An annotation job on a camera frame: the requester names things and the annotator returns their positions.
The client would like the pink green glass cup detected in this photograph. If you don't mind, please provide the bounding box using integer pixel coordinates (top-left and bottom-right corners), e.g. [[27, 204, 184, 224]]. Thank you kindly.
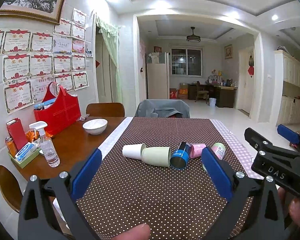
[[211, 142, 226, 160]]

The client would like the blue black metal cup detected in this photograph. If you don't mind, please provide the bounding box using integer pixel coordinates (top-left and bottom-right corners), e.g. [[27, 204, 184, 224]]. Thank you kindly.
[[170, 142, 191, 170]]

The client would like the pale green cup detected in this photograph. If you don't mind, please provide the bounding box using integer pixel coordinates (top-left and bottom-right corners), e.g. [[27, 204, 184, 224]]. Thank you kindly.
[[141, 147, 171, 167]]

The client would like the white paper cup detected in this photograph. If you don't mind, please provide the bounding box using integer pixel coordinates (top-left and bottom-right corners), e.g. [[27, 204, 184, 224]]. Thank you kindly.
[[122, 143, 146, 160]]

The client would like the right hand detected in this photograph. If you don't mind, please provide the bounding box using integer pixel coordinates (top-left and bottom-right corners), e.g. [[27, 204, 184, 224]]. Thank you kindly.
[[277, 187, 300, 227]]

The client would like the left hand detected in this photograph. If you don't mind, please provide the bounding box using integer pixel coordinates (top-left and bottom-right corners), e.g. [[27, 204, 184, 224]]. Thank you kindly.
[[112, 224, 151, 240]]

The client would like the wooden chair left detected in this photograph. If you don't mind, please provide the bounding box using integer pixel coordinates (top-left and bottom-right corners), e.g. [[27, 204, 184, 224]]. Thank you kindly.
[[0, 165, 23, 213]]

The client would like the dark wooden desk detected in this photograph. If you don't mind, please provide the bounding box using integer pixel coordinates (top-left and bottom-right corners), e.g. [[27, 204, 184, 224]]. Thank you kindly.
[[188, 83, 237, 108]]

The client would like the green tray organizer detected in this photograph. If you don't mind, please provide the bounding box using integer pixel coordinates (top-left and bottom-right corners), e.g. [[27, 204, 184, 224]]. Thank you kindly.
[[8, 148, 41, 168]]

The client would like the white door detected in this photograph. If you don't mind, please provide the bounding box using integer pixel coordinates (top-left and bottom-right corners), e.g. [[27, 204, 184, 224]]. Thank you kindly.
[[239, 47, 254, 114]]

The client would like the white bucket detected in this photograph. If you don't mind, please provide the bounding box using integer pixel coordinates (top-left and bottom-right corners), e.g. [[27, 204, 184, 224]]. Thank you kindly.
[[209, 98, 216, 107]]

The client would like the clear spray bottle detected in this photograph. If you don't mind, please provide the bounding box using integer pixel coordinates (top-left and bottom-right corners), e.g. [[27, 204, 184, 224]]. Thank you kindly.
[[29, 121, 60, 168]]

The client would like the wooden desk chair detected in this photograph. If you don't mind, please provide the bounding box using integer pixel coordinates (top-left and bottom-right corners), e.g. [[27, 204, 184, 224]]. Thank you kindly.
[[195, 81, 209, 103]]

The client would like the blue white box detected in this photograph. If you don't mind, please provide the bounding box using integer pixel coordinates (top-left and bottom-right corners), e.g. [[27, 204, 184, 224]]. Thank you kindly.
[[15, 142, 38, 162]]

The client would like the orange can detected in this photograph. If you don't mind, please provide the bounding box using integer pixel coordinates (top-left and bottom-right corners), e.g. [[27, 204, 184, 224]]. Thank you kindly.
[[5, 136, 18, 158]]

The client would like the chair with grey cover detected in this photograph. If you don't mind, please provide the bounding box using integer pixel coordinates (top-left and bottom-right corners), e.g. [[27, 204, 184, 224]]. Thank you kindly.
[[134, 99, 190, 118]]

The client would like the small framed picture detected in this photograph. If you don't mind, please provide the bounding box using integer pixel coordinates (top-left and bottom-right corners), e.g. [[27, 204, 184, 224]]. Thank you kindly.
[[224, 44, 233, 59]]

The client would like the window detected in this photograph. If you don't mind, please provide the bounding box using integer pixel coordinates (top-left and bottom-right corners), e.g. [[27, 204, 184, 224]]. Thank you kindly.
[[171, 48, 203, 76]]

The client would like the brown polka dot tablecloth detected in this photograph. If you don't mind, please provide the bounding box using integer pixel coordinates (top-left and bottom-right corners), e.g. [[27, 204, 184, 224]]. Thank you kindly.
[[52, 116, 265, 240]]

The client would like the white ceramic bowl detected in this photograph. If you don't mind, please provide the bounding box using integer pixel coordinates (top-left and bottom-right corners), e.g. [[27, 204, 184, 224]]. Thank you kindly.
[[83, 119, 108, 135]]

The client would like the red felt bag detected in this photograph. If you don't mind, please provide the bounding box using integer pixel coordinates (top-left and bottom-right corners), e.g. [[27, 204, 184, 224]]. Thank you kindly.
[[34, 82, 81, 135]]

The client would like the ceiling fan lamp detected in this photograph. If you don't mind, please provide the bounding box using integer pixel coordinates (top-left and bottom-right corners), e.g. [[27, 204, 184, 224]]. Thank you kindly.
[[186, 27, 201, 43]]

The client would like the award certificate bottom left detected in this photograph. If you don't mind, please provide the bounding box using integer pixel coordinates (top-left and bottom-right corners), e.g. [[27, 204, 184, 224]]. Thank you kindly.
[[4, 80, 34, 114]]

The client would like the award certificate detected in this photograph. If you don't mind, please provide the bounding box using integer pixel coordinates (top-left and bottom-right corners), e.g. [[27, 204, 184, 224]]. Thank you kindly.
[[4, 80, 34, 114], [2, 29, 31, 54], [2, 53, 31, 82]]

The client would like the white refrigerator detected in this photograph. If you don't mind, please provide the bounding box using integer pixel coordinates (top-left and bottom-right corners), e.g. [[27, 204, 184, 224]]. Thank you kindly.
[[146, 53, 170, 99]]

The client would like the wooden chair back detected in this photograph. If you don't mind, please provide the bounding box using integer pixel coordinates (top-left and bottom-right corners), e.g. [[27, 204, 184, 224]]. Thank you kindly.
[[86, 102, 125, 117]]

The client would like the award certificate middle left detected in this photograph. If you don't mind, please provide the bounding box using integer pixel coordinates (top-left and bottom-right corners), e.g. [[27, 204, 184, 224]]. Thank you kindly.
[[2, 53, 31, 82]]

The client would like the award certificate upper left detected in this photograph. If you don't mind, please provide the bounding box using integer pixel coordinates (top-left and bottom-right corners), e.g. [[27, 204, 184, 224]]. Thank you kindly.
[[2, 29, 31, 54]]

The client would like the green door curtain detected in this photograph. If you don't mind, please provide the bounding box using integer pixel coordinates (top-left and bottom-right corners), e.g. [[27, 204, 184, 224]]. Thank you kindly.
[[95, 15, 123, 103]]

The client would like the framed blossom painting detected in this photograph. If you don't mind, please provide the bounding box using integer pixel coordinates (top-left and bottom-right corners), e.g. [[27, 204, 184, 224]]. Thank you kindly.
[[0, 0, 65, 24]]

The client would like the cream wall cabinet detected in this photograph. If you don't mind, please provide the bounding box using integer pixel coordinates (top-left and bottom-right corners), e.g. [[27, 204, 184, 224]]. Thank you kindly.
[[270, 50, 300, 126]]

